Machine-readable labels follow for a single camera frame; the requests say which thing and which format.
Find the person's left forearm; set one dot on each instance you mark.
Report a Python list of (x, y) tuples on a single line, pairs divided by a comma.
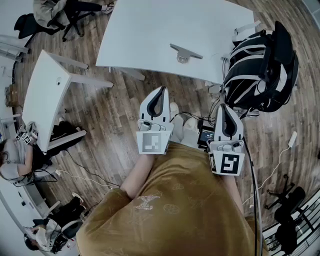
[(137, 175)]

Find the black folded chair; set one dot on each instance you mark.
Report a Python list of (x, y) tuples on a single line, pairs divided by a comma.
[(287, 220)]

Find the black swivel chair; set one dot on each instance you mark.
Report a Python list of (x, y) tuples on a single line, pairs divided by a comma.
[(72, 22)]

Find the person's mustard yellow shirt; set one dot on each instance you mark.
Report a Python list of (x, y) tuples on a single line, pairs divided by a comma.
[(175, 212)]

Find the black metal railing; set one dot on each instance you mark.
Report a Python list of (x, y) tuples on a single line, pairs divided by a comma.
[(268, 240)]

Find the white table leg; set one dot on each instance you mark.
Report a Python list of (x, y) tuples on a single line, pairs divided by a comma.
[(246, 28)]

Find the person's white left shoe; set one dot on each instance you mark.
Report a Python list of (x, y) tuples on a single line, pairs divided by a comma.
[(174, 108)]

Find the white metal table frame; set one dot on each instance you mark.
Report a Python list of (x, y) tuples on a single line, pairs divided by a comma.
[(12, 47)]

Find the black device with screen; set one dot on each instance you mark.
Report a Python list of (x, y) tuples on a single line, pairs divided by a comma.
[(206, 135)]

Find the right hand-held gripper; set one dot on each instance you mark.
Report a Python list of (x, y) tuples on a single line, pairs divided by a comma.
[(228, 161)]

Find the person's white shoe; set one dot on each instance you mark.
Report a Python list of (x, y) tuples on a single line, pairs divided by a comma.
[(191, 123), (174, 108)]

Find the small white table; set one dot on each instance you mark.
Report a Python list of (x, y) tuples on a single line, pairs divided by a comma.
[(47, 95)]

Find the person's white right shoe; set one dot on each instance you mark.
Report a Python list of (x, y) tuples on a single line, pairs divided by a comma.
[(191, 123)]

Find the brown cardboard box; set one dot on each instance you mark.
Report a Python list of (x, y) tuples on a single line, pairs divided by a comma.
[(11, 96)]

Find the person's right forearm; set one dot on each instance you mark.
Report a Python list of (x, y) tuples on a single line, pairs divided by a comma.
[(232, 190)]

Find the black and white striped backpack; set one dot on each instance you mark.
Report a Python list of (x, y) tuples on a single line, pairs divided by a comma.
[(250, 75)]

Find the small black round object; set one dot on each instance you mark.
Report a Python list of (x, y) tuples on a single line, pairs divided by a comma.
[(59, 81)]

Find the grey metal hinge part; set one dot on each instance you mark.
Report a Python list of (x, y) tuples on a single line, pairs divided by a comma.
[(185, 53)]

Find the black office chair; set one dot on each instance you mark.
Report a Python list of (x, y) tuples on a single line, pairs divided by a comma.
[(283, 45)]

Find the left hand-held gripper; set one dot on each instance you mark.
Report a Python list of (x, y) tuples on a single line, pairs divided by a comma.
[(152, 142)]

